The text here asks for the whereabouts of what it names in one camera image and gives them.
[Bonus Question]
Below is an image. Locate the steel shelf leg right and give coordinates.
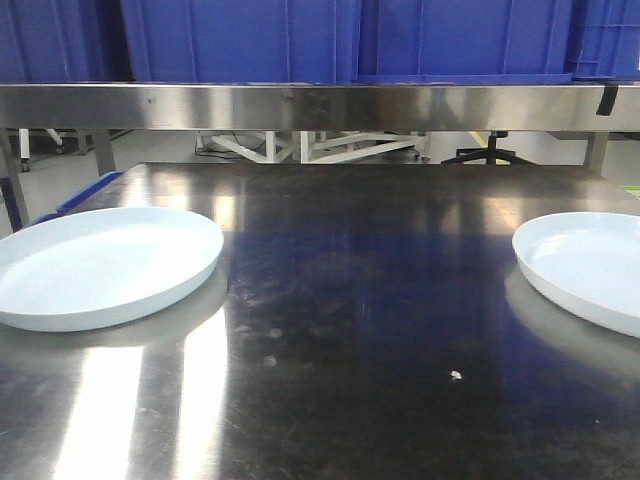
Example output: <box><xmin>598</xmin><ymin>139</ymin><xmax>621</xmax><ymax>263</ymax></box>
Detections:
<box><xmin>583</xmin><ymin>132</ymin><xmax>609</xmax><ymax>174</ymax></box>

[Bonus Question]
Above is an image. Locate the black tape strip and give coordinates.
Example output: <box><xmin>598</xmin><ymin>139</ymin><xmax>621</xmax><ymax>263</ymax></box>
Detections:
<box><xmin>596</xmin><ymin>84</ymin><xmax>619</xmax><ymax>116</ymax></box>

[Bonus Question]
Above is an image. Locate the blue plastic crate left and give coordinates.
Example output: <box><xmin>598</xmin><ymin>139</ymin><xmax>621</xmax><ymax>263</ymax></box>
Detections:
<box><xmin>1</xmin><ymin>0</ymin><xmax>132</xmax><ymax>83</ymax></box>

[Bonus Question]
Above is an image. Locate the steel shelf leg left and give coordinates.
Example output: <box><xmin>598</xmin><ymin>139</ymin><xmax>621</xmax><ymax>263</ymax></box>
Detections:
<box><xmin>90</xmin><ymin>130</ymin><xmax>116</xmax><ymax>176</ymax></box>

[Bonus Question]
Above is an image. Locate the black office chair base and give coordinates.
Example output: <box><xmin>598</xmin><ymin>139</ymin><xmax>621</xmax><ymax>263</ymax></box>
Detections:
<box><xmin>441</xmin><ymin>131</ymin><xmax>533</xmax><ymax>165</ymax></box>

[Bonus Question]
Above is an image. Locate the blue plastic crate centre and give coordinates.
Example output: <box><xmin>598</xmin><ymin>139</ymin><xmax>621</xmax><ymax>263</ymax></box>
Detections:
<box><xmin>121</xmin><ymin>1</ymin><xmax>361</xmax><ymax>85</ymax></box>

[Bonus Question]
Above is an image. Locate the blue plastic crate right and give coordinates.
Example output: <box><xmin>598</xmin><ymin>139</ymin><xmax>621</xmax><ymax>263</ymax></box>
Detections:
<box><xmin>357</xmin><ymin>0</ymin><xmax>572</xmax><ymax>85</ymax></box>

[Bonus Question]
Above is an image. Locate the white metal frame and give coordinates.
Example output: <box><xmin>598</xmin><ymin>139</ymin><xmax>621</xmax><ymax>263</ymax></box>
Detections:
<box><xmin>195</xmin><ymin>131</ymin><xmax>431</xmax><ymax>164</ymax></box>

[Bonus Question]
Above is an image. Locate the blue low side crate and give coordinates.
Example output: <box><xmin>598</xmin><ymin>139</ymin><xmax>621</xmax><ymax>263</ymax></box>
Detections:
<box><xmin>56</xmin><ymin>171</ymin><xmax>122</xmax><ymax>215</ymax></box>

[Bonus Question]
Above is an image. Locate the light blue plate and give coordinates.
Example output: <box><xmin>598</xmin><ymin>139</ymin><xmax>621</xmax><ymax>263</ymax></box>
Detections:
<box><xmin>1</xmin><ymin>207</ymin><xmax>224</xmax><ymax>332</ymax></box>
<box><xmin>512</xmin><ymin>211</ymin><xmax>639</xmax><ymax>338</ymax></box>

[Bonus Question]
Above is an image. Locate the steel shelf leg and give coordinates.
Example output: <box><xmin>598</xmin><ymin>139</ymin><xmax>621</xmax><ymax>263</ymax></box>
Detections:
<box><xmin>90</xmin><ymin>130</ymin><xmax>116</xmax><ymax>176</ymax></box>
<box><xmin>583</xmin><ymin>132</ymin><xmax>609</xmax><ymax>174</ymax></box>

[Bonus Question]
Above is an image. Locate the blue plastic crate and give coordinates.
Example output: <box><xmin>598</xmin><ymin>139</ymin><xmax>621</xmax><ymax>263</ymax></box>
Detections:
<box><xmin>1</xmin><ymin>0</ymin><xmax>132</xmax><ymax>83</ymax></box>
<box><xmin>121</xmin><ymin>1</ymin><xmax>361</xmax><ymax>85</ymax></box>
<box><xmin>357</xmin><ymin>0</ymin><xmax>572</xmax><ymax>85</ymax></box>

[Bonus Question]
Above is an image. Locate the stainless steel shelf rail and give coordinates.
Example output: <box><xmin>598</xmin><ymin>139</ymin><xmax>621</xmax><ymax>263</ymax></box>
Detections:
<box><xmin>1</xmin><ymin>83</ymin><xmax>639</xmax><ymax>132</ymax></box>

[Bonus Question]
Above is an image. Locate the blue crate far right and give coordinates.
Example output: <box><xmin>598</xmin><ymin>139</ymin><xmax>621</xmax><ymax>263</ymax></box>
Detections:
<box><xmin>566</xmin><ymin>0</ymin><xmax>640</xmax><ymax>81</ymax></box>

